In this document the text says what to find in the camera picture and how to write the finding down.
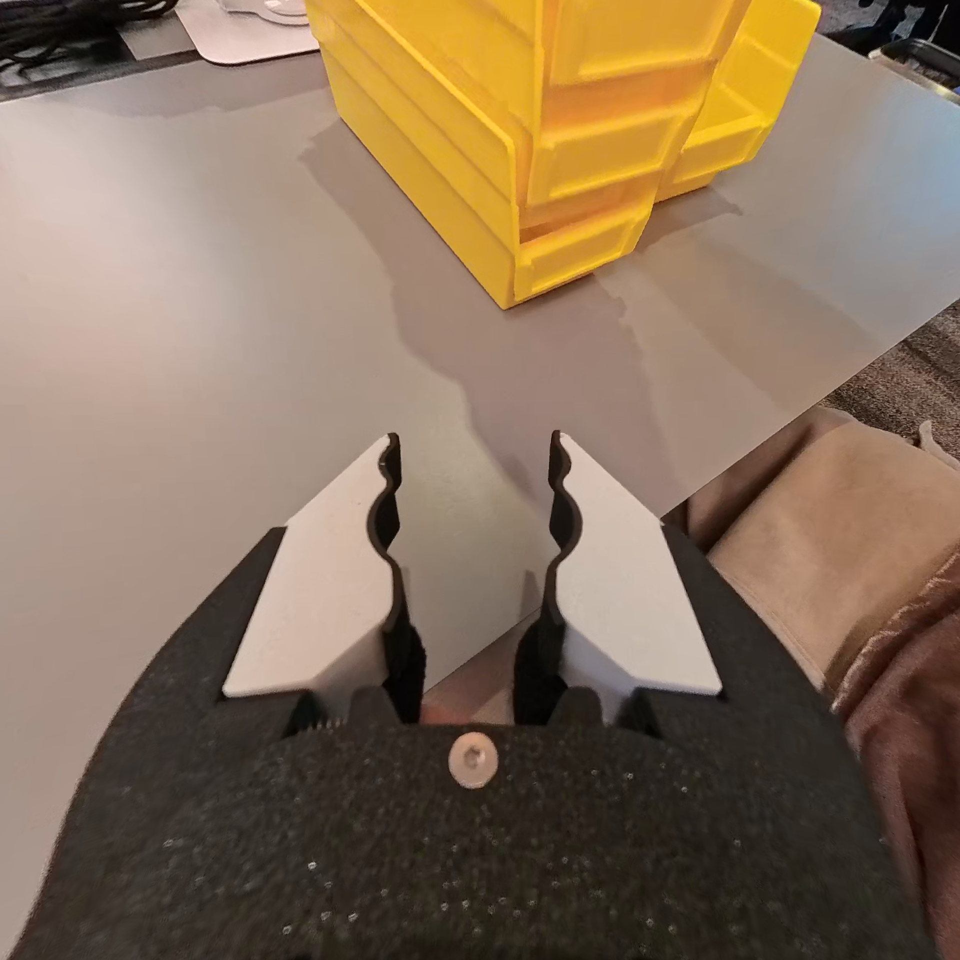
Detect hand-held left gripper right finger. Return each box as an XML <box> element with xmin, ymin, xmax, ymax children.
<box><xmin>513</xmin><ymin>430</ymin><xmax>723</xmax><ymax>726</ymax></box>

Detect grey desk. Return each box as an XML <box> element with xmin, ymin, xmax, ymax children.
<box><xmin>0</xmin><ymin>30</ymin><xmax>960</xmax><ymax>931</ymax></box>

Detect yellow plastic storage bin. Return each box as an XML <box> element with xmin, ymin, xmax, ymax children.
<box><xmin>660</xmin><ymin>0</ymin><xmax>822</xmax><ymax>202</ymax></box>
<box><xmin>306</xmin><ymin>0</ymin><xmax>714</xmax><ymax>207</ymax></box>
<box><xmin>352</xmin><ymin>0</ymin><xmax>755</xmax><ymax>87</ymax></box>
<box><xmin>322</xmin><ymin>45</ymin><xmax>654</xmax><ymax>310</ymax></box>

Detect person's beige trousers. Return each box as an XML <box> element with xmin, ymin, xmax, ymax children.
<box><xmin>663</xmin><ymin>407</ymin><xmax>960</xmax><ymax>695</ymax></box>

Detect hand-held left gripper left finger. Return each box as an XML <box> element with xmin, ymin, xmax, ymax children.
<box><xmin>222</xmin><ymin>433</ymin><xmax>427</xmax><ymax>726</ymax></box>

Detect person's brown top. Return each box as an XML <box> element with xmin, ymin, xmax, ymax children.
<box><xmin>825</xmin><ymin>551</ymin><xmax>960</xmax><ymax>960</ymax></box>

